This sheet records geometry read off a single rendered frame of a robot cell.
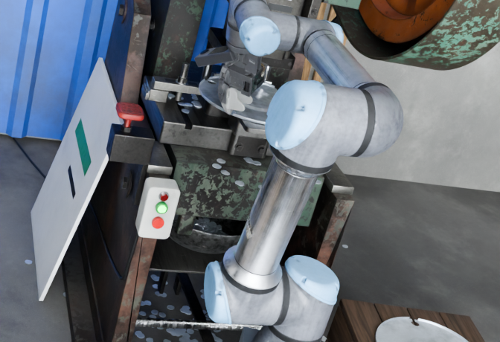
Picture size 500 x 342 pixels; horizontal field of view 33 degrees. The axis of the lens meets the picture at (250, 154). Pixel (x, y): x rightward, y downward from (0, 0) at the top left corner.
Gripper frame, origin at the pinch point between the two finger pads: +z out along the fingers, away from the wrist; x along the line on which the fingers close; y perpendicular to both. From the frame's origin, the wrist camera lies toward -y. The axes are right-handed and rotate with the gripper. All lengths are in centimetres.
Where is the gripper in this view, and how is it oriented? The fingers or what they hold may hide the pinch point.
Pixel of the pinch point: (227, 108)
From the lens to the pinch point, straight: 201.9
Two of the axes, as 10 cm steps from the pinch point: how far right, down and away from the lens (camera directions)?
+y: 8.6, 3.9, -3.2
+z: -1.0, 7.5, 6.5
